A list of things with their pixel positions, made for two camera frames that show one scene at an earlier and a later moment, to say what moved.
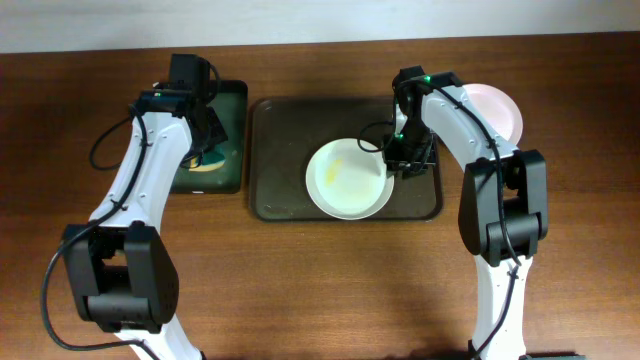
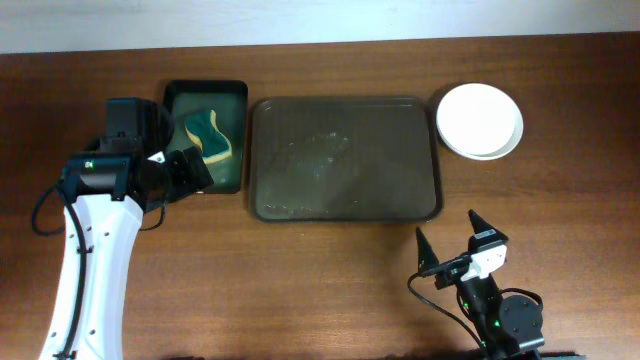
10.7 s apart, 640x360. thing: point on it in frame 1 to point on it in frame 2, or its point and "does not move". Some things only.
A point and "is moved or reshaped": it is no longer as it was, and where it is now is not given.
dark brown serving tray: x=285 y=133 does not move
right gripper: x=394 y=162 to x=427 y=258
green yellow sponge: x=210 y=161 is moved or reshaped
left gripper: x=220 y=137 to x=190 y=181
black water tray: x=230 y=104 does not move
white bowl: x=348 y=182 to x=479 y=121
